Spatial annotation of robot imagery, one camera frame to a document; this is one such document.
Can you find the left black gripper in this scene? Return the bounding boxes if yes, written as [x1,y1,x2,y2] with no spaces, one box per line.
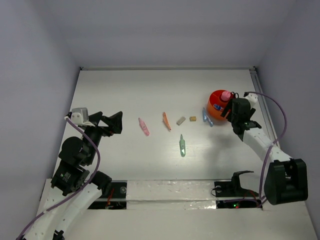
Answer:
[83,110,123,164]

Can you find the black scissors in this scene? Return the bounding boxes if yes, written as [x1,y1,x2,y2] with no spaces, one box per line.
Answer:
[230,91,239,99]

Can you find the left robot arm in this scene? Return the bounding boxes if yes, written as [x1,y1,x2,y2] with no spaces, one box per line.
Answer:
[18,107,123,240]

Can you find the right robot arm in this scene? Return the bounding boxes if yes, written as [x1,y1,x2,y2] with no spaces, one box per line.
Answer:
[221,95,308,205]

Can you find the pink glue bottle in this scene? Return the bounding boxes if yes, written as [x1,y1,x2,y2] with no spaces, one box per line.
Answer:
[219,90,232,102]

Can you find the blue highlighter pen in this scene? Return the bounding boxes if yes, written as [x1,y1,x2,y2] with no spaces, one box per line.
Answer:
[202,107,214,127]

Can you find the pink highlighter pen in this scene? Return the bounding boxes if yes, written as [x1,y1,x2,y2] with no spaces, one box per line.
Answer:
[138,118,150,137]

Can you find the tan small eraser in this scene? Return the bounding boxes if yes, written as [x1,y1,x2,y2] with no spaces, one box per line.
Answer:
[189,116,197,122]

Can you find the grey eraser block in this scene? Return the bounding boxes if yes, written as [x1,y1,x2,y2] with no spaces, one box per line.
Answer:
[176,116,186,126]

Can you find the orange highlighter pen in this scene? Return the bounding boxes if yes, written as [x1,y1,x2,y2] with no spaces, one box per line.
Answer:
[162,112,172,131]

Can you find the green highlighter pen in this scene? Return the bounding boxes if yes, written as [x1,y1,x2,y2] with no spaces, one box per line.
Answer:
[179,134,186,157]

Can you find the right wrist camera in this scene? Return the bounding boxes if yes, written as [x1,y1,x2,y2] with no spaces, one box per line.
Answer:
[243,92,258,108]

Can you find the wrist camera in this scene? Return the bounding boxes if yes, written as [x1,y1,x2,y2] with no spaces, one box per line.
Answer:
[243,92,258,108]
[64,107,95,127]

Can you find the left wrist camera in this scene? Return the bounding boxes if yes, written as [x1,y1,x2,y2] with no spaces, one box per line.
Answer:
[64,107,95,127]

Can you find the aluminium rail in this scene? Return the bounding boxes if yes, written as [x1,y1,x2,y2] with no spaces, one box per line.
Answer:
[249,67,277,141]

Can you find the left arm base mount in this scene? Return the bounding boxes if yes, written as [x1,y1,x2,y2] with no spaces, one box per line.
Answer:
[88,180,127,210]

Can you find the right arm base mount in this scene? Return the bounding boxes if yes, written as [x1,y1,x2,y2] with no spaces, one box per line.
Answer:
[210,170,262,209]

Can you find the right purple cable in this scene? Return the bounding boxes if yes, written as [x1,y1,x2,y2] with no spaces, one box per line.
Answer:
[249,91,288,205]

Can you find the purple cable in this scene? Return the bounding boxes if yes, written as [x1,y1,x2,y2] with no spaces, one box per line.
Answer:
[249,91,288,205]
[16,117,102,240]

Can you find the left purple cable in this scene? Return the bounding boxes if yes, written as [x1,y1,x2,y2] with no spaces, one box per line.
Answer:
[16,117,102,240]

